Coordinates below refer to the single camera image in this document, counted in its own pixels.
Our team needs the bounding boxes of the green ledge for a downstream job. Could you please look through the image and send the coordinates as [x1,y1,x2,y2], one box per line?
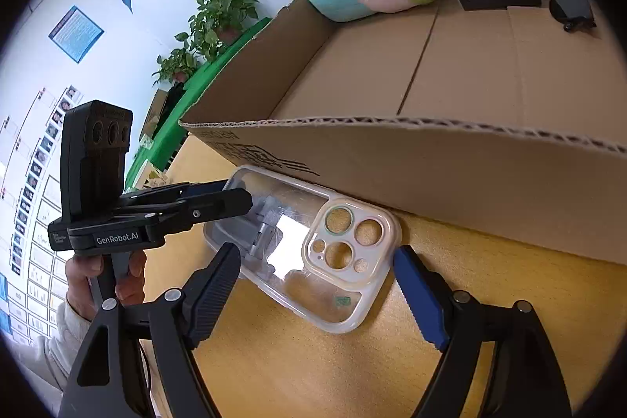
[125,17,272,192]

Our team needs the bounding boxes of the large potted green plant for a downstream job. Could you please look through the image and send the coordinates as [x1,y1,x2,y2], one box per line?
[187,0,260,57]

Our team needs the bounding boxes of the blue framed wall poster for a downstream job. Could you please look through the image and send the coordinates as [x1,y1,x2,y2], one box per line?
[48,5,105,65]

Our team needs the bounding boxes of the wall photo chart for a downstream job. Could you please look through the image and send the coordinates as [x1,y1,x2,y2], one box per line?
[0,85,85,346]

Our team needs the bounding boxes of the clear phone case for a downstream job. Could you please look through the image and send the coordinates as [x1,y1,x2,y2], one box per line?
[203,166,402,335]

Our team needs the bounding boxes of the small brown box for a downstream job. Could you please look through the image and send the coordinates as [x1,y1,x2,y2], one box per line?
[139,89,170,141]

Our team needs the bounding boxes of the cardboard box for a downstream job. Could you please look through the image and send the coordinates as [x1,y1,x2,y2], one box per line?
[179,0,627,264]

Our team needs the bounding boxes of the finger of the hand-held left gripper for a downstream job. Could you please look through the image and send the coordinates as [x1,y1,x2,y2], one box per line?
[121,181,228,210]
[159,188,254,236]

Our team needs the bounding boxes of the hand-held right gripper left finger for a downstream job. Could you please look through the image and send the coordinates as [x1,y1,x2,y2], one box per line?
[58,242,242,418]

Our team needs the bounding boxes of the small potted green plant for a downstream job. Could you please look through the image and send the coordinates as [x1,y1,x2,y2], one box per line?
[152,48,198,87]

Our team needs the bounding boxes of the person's left forearm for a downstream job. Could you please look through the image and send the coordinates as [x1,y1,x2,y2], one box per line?
[10,299,95,402]

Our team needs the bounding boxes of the black sunglasses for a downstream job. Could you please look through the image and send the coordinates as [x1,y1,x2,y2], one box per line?
[541,0,598,34]

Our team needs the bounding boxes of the person's left hand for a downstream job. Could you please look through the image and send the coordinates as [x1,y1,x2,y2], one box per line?
[65,250,148,322]

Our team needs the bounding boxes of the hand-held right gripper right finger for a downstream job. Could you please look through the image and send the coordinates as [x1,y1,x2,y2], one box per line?
[393,246,574,418]

